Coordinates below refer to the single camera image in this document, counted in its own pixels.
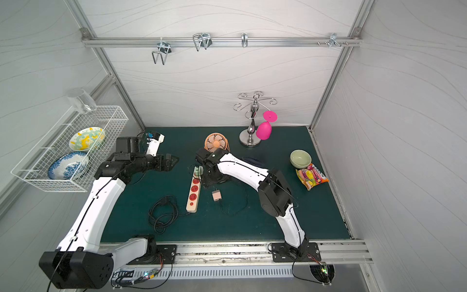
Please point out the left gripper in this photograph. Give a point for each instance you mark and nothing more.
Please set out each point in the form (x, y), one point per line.
(166, 162)

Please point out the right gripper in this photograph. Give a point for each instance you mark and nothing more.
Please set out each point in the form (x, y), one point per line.
(210, 177)

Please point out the green usb charger plug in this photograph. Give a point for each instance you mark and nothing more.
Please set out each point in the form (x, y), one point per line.
(198, 171)

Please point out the pink usb charger plug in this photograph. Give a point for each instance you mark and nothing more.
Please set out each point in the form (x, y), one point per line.
(216, 195)

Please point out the white red power strip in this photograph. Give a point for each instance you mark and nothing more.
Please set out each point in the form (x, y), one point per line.
(194, 193)

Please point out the navy blue desk fan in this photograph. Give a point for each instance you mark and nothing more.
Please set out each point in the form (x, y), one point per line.
(254, 162)

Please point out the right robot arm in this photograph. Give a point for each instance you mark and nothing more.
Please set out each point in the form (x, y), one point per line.
(274, 191)

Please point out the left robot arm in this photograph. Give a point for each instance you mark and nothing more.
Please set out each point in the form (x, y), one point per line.
(76, 263)

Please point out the orange desk fan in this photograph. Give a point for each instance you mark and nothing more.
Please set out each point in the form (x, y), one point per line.
(215, 141)

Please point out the silver glass holder stand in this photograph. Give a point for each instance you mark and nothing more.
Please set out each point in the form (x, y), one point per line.
(248, 136)

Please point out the pink plastic wine glass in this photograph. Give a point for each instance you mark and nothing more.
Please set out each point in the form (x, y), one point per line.
(265, 129)

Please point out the yellow green patterned bowl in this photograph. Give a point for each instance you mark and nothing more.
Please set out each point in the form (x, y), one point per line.
(86, 139)

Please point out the green ceramic bowl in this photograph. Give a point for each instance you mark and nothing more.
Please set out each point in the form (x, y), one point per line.
(300, 159)

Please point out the colourful snack packet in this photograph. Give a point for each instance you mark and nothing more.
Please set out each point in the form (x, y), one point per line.
(311, 176)

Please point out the blue white patterned bowl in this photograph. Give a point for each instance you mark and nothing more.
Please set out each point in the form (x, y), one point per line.
(71, 165)

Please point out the clear glass cup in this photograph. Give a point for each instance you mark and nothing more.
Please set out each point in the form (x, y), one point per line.
(81, 101)

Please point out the metal double hook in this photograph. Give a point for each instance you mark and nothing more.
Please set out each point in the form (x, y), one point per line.
(162, 52)
(202, 40)

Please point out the small metal hook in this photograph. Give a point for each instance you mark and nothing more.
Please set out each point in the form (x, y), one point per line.
(244, 39)

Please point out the metal hook right end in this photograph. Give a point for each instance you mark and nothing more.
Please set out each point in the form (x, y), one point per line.
(332, 42)

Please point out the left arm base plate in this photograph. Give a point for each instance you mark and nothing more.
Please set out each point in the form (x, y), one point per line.
(159, 254)

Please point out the white wire basket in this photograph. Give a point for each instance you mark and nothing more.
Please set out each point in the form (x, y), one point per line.
(32, 169)

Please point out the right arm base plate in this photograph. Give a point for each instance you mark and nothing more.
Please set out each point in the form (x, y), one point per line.
(285, 253)

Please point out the aluminium front frame rail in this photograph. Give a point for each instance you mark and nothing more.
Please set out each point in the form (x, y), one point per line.
(258, 253)

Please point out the aluminium horizontal rail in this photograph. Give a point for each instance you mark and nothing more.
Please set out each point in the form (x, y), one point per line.
(217, 42)

